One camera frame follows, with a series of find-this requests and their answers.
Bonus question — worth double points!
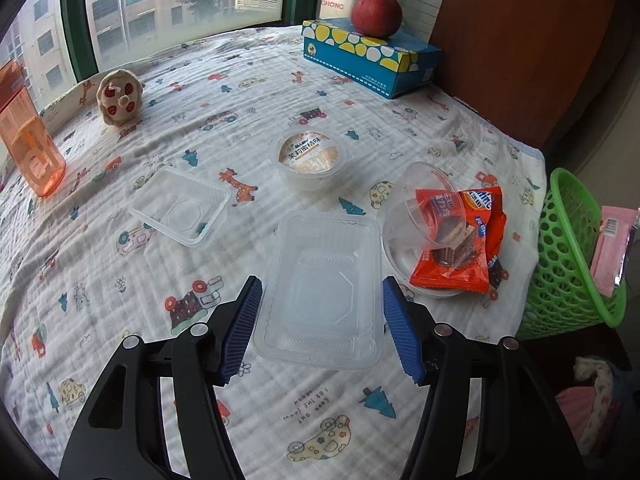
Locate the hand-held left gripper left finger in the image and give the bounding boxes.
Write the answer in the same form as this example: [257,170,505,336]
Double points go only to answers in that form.
[59,275,263,480]

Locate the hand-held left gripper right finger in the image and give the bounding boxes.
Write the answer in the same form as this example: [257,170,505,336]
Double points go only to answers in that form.
[382,276,586,480]

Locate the orange snack wrapper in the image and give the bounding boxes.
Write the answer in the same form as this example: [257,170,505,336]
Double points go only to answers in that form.
[410,187,493,293]
[465,186,510,283]

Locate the large clear plastic tray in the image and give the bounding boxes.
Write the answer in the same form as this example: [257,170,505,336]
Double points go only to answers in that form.
[252,215,385,371]

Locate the clear plastic cup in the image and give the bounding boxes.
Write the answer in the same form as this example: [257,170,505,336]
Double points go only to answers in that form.
[382,161,483,266]

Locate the small clear plastic tray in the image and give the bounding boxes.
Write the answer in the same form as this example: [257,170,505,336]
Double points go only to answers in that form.
[131,167,233,248]

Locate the green perforated plastic basket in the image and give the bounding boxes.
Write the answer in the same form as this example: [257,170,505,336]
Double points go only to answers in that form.
[515,167,628,342]

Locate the jelly cup with lid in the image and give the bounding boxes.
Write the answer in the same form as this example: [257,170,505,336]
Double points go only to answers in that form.
[270,129,350,195]

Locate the pink packaging bag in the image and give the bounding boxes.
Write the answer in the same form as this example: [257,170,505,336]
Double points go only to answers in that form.
[589,205,640,297]

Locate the printed cartoon blanket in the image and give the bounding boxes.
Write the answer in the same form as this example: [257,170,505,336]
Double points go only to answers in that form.
[0,24,546,480]

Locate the pink cloth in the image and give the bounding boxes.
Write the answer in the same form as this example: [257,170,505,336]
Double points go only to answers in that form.
[555,355,631,456]

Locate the round beige plush toy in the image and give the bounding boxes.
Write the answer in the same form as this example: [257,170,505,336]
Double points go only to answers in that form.
[96,70,146,126]

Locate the blue spotted tissue box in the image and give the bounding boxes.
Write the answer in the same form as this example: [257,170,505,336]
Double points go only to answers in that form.
[301,17,442,100]

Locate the orange water bottle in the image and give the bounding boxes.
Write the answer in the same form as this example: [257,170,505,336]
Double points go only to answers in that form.
[0,58,67,198]

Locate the brown wooden board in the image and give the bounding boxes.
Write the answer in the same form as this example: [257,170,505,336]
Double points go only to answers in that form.
[430,0,616,151]

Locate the red apple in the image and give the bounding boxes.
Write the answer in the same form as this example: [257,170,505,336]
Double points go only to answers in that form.
[351,0,403,38]

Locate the green window frame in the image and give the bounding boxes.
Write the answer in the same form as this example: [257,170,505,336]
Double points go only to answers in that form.
[60,0,326,81]

